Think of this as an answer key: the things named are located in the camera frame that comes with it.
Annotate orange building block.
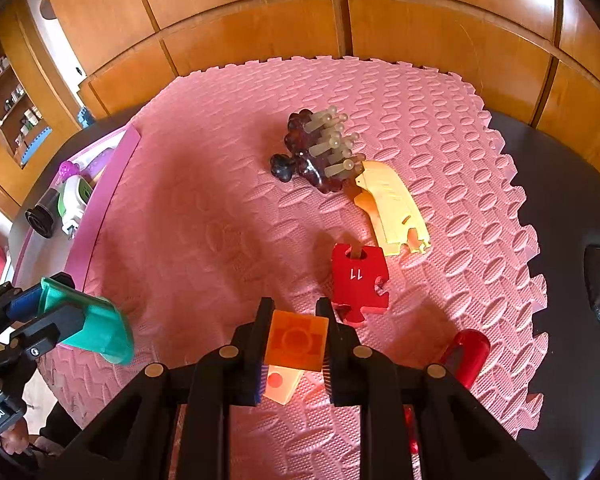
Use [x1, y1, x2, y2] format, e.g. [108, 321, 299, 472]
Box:
[262, 309, 330, 406]

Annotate red cylinder bottle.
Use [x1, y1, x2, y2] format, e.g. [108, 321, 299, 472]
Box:
[403, 328, 495, 457]

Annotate pink white shallow tray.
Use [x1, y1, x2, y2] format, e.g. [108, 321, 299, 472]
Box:
[10, 124, 140, 290]

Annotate wooden door with shelves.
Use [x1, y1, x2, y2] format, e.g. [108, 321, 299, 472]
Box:
[0, 0, 81, 219]

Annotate dark brown massage brush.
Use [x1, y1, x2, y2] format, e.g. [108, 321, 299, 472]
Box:
[270, 105, 366, 194]

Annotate blue foam mat piece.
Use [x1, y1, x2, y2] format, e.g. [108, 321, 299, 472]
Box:
[76, 106, 96, 129]

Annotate teal plastic cup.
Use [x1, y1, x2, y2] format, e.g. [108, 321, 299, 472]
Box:
[38, 278, 134, 365]

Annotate black rimmed clear jar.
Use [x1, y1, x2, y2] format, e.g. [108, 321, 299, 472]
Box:
[24, 186, 62, 240]

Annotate purple perforated dome toy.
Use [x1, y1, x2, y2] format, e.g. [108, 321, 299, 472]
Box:
[57, 160, 81, 182]

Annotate purple oval case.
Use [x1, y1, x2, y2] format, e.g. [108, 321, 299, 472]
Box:
[82, 148, 114, 186]

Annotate pink foam puzzle mat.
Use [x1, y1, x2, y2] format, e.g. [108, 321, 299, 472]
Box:
[36, 55, 550, 480]

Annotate wooden wall cabinet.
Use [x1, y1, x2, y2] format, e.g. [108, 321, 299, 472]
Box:
[50, 0, 600, 172]

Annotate yellow plastic piece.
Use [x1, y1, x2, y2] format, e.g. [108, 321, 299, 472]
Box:
[354, 160, 430, 256]

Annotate red puzzle piece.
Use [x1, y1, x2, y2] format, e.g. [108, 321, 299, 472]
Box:
[332, 244, 389, 327]

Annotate person's left hand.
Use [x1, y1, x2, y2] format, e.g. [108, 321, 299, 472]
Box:
[0, 418, 30, 455]

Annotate green white plug device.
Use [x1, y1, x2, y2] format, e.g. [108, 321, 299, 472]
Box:
[58, 174, 93, 238]

